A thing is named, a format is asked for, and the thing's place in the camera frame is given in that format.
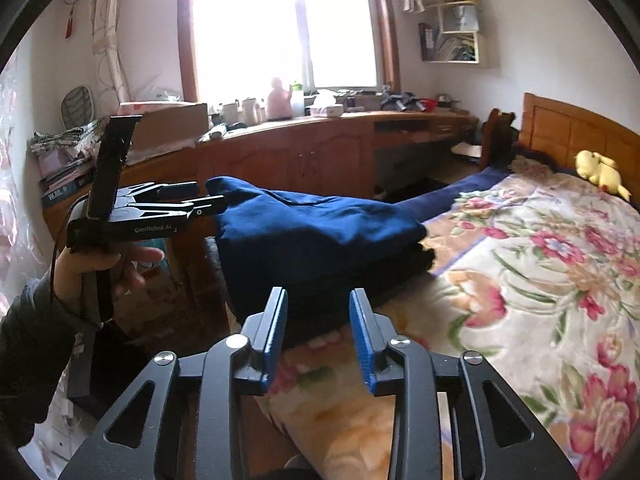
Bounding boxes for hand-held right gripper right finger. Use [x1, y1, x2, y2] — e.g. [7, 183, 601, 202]
[348, 287, 576, 480]

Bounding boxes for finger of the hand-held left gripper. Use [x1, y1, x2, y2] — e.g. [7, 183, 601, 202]
[116, 194, 231, 227]
[119, 182, 201, 202]

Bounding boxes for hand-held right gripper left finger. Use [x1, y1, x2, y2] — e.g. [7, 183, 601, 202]
[57, 287, 290, 480]

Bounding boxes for blue suit jacket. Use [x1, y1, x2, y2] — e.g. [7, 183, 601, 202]
[206, 176, 429, 282]

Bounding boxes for person's left forearm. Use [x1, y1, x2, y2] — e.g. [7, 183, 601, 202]
[0, 280, 97, 448]

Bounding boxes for person's left hand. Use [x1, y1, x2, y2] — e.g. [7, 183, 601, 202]
[52, 246, 166, 320]

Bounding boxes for large cardboard box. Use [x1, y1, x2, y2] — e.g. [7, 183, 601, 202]
[117, 101, 211, 152]

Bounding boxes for stack of cloths and books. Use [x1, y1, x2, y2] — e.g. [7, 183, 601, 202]
[29, 119, 103, 207]

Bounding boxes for white jug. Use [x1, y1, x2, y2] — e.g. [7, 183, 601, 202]
[241, 97, 267, 126]

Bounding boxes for long wooden desk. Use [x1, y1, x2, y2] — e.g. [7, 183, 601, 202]
[42, 110, 482, 261]

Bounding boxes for round grey fan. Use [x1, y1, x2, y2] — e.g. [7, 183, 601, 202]
[60, 86, 102, 129]

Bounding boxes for patterned curtain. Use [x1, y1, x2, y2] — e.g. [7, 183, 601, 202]
[89, 0, 135, 107]

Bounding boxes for floral blanket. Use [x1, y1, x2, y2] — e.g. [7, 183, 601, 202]
[267, 155, 640, 480]

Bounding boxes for white tissue box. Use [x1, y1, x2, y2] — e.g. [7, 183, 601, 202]
[309, 90, 347, 118]

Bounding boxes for dark blue bed sheet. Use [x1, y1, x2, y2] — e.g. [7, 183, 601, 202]
[392, 166, 508, 223]

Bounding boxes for red tassel ornament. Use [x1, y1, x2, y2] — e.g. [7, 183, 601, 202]
[62, 0, 84, 42]

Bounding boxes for window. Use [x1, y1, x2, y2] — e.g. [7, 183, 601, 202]
[180, 0, 401, 103]

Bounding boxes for white paper sheet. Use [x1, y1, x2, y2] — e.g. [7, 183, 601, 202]
[449, 142, 485, 162]

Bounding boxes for black metal tool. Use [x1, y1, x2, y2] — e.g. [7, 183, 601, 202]
[379, 92, 426, 112]

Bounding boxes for wooden chair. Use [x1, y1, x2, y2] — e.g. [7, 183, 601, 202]
[476, 107, 517, 172]

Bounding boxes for dark file folders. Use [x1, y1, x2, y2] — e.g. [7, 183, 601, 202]
[418, 22, 439, 62]

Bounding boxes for yellow plush toy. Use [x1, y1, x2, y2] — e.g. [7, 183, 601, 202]
[574, 150, 632, 202]

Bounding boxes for wooden bed headboard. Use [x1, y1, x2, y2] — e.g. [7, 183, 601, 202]
[520, 92, 640, 182]

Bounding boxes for stack of papers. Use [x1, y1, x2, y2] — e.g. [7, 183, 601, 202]
[437, 35, 477, 62]

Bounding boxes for white paper bag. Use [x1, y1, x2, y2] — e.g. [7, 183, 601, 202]
[444, 2, 482, 34]

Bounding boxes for white wall shelf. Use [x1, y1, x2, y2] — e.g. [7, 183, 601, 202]
[419, 0, 502, 69]

